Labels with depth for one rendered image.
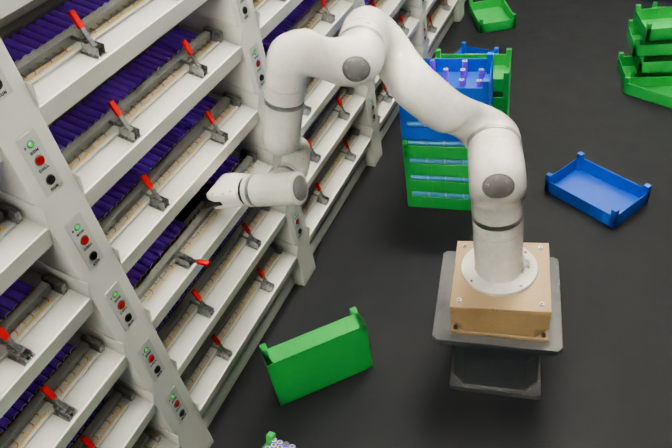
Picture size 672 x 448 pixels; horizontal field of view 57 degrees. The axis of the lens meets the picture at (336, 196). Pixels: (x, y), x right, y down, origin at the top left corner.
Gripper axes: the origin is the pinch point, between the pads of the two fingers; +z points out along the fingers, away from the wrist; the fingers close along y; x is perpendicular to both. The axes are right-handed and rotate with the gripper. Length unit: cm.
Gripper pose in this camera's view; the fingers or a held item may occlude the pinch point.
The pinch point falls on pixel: (203, 192)
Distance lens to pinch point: 169.2
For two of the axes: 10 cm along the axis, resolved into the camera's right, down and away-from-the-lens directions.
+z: -8.5, 0.3, 5.2
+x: 3.5, 7.7, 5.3
